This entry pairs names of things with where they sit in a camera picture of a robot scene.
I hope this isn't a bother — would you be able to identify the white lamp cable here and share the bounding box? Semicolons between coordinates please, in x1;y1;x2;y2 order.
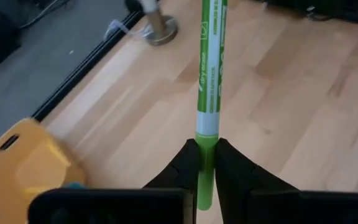
103;19;155;41

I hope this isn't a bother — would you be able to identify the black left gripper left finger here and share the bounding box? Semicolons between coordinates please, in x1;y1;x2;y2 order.
28;138;203;224

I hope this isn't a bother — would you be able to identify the black cable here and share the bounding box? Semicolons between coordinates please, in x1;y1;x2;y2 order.
20;0;71;29

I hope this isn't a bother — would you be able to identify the black aluminium table frame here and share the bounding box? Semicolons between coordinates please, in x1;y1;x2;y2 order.
31;0;144;123

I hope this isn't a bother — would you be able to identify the white marker green cap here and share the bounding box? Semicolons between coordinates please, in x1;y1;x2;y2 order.
195;0;229;212

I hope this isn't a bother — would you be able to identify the yellow plastic bin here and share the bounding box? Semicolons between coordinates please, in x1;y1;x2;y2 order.
0;117;86;224

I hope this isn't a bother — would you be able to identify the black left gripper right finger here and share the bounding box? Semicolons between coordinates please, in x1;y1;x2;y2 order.
214;138;358;224

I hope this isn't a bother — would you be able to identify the dark green plastic bin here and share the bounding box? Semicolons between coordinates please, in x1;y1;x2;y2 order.
61;182;87;190

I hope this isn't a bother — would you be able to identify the white mushroom lamp brass base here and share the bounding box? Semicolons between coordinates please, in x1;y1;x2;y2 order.
135;0;180;47

